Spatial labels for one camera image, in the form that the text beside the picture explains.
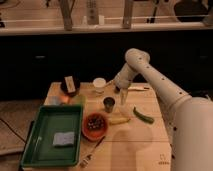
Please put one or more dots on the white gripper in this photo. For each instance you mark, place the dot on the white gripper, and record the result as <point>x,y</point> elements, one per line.
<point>122,82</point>

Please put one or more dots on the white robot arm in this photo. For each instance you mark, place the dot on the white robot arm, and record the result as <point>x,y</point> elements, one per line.
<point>192,142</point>

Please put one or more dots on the small metal cup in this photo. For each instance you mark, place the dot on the small metal cup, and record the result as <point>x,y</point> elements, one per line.
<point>109,103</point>

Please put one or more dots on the yellow banana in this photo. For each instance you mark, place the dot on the yellow banana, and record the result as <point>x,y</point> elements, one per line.
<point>116,121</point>

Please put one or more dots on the white plastic jar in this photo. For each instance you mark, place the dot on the white plastic jar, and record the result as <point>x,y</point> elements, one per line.
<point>99,84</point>

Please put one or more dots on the orange bowl with beads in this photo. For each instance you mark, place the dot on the orange bowl with beads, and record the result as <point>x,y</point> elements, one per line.
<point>94,126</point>

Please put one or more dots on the orange and green toy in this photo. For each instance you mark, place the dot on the orange and green toy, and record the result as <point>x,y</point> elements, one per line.
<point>66,100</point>

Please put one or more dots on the black round container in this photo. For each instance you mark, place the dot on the black round container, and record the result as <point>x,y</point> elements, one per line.
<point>70,86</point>

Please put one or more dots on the blue sponge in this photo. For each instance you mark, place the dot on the blue sponge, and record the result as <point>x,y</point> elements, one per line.
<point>63,139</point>

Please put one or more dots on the green plastic tray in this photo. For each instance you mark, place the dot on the green plastic tray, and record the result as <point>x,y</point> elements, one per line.
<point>40,151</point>

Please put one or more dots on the wooden handled brush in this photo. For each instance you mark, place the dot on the wooden handled brush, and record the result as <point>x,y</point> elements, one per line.
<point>88,157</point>

